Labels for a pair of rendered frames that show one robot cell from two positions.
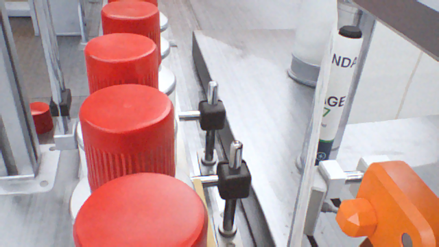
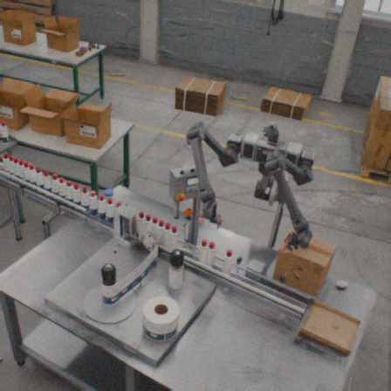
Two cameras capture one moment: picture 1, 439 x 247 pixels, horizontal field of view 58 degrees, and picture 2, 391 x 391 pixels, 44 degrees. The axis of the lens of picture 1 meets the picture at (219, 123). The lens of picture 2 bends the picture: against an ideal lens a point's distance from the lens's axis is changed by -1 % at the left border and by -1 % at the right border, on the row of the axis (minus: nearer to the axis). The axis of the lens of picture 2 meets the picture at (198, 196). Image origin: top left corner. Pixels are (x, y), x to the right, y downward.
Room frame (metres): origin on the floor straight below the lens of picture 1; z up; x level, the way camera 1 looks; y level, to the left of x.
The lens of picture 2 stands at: (2.00, -1.68, 3.08)
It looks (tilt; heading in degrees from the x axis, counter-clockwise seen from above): 35 degrees down; 130
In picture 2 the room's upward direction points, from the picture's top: 5 degrees clockwise
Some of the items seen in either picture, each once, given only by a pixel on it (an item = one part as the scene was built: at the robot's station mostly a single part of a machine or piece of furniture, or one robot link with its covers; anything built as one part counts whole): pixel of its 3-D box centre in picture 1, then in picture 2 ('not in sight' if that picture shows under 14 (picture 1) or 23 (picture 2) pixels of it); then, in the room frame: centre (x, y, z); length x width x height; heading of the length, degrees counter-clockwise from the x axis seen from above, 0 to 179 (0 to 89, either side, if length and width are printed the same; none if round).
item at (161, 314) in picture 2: not in sight; (161, 318); (0.73, -0.42, 0.95); 0.20 x 0.20 x 0.14
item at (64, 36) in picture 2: not in sight; (60, 34); (-3.68, 1.85, 0.97); 0.43 x 0.42 x 0.37; 111
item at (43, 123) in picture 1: (38, 117); not in sight; (0.44, 0.25, 0.85); 0.03 x 0.03 x 0.03
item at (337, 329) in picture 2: not in sight; (331, 325); (1.40, 0.34, 0.85); 0.30 x 0.26 x 0.04; 14
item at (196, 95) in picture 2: not in sight; (200, 95); (-2.40, 3.30, 0.16); 0.65 x 0.54 x 0.32; 29
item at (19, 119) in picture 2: not in sight; (8, 104); (-2.18, 0.27, 0.97); 0.45 x 0.38 x 0.37; 117
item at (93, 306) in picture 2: not in sight; (110, 302); (0.40, -0.52, 0.89); 0.31 x 0.31 x 0.01
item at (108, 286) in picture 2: not in sight; (109, 284); (0.40, -0.52, 1.04); 0.09 x 0.09 x 0.29
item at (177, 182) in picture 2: not in sight; (184, 183); (0.30, 0.16, 1.38); 0.17 x 0.10 x 0.19; 69
